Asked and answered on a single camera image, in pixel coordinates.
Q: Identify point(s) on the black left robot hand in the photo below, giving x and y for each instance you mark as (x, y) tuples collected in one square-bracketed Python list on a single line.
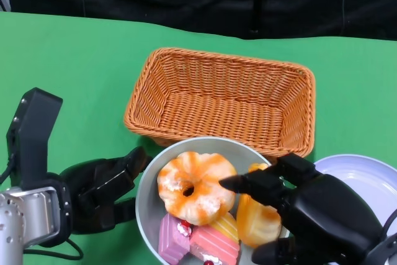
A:
[(99, 184)]

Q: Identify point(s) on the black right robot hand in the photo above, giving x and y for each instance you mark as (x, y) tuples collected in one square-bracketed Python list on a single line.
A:
[(325, 215)]

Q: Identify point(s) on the grey-green bowl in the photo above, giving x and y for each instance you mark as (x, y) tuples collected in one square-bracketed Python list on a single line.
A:
[(149, 190)]

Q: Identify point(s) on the orange striped croissant bread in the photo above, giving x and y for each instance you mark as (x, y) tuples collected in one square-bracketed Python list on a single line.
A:
[(257, 224)]

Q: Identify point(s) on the magenta pink cake slice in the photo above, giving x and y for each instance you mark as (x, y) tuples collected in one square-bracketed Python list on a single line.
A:
[(170, 237)]

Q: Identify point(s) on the yellow layered cake slice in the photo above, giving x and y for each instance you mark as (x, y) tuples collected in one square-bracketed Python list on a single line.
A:
[(228, 224)]

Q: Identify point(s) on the salmon pink cake slice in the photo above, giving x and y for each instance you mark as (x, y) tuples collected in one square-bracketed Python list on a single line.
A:
[(214, 243)]

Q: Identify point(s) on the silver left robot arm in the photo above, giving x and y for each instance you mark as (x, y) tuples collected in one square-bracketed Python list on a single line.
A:
[(24, 215)]

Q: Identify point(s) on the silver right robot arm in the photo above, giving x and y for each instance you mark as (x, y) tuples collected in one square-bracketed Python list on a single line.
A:
[(387, 252)]

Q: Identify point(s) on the lavender plate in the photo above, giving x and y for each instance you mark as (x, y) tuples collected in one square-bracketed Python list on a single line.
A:
[(356, 168)]

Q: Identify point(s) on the orange wicker basket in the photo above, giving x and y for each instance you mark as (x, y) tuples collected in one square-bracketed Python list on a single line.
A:
[(223, 110)]

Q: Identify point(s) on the green tablecloth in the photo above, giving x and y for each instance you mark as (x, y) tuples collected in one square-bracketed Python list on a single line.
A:
[(62, 75)]

